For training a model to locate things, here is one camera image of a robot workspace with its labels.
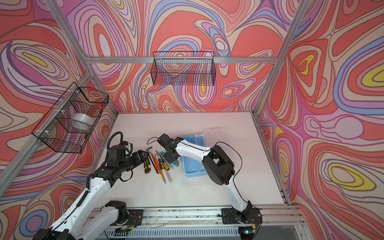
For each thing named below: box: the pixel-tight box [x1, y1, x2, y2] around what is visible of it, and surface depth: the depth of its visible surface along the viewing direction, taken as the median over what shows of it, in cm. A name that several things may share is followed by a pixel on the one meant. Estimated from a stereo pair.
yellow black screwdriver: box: [157, 151, 165, 171], surface depth 92 cm
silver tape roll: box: [69, 113, 95, 132], surface depth 74 cm
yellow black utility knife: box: [143, 160, 152, 174], surface depth 91 cm
